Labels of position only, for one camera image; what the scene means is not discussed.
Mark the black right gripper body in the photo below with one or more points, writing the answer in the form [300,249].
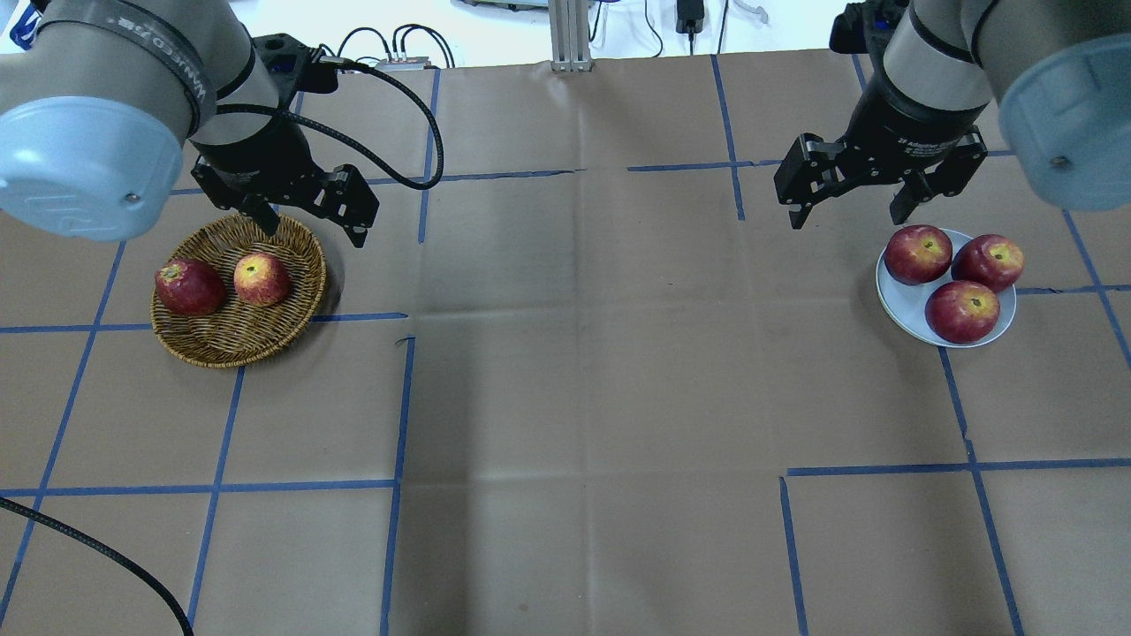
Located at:
[910,119]

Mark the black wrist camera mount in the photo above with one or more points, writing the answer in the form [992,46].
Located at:
[294,67]
[866,27]

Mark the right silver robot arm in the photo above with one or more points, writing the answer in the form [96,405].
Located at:
[1057,70]

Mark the red plate apple back-right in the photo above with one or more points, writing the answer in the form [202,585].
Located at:
[992,260]

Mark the dark red basket apple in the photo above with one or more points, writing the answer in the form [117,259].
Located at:
[190,287]

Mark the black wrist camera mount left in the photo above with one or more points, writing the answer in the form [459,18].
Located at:
[294,67]

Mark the black power adapter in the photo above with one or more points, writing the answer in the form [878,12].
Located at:
[689,16]

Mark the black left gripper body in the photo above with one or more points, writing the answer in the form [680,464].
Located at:
[254,152]

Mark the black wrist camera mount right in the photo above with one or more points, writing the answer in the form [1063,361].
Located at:
[866,27]

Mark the silver usb hub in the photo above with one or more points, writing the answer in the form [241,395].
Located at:
[403,64]

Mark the aluminium frame post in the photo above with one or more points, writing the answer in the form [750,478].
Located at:
[569,36]

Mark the yellow-red apple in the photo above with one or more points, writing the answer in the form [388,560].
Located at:
[261,280]

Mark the white round plate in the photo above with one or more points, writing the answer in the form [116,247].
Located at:
[905,304]

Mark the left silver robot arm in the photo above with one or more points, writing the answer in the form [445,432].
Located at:
[98,113]

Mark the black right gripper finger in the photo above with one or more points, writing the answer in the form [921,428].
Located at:
[916,189]
[806,176]

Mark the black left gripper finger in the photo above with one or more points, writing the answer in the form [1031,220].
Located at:
[259,210]
[348,201]

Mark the red plate apple back-left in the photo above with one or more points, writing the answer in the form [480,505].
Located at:
[918,254]

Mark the red plate apple front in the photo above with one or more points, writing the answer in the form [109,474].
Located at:
[962,312]

